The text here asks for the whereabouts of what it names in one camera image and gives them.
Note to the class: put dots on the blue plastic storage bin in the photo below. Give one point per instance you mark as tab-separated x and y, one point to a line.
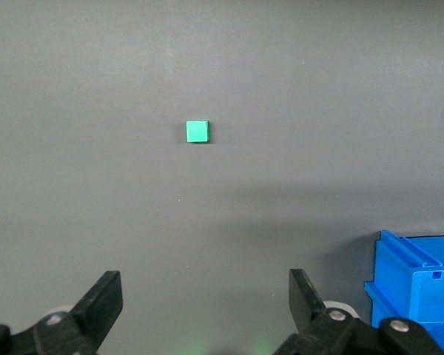
429	296

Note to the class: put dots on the green cube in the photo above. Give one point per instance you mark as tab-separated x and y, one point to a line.
197	131

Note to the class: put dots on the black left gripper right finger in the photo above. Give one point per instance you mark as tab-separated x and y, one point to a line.
307	307

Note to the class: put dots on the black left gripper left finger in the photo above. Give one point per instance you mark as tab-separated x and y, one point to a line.
96	310

